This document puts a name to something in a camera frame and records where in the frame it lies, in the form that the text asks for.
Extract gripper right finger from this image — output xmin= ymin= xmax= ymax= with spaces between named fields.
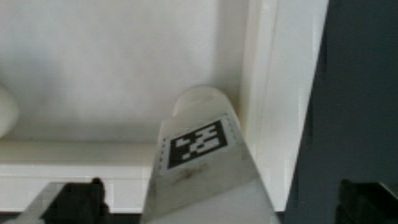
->
xmin=334 ymin=180 xmax=398 ymax=224

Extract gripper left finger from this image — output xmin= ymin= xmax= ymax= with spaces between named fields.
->
xmin=14 ymin=178 xmax=110 ymax=224

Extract white table leg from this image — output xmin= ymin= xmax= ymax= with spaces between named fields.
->
xmin=141 ymin=86 xmax=281 ymax=224

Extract white square tabletop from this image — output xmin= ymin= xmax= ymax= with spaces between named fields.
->
xmin=0 ymin=0 xmax=329 ymax=213

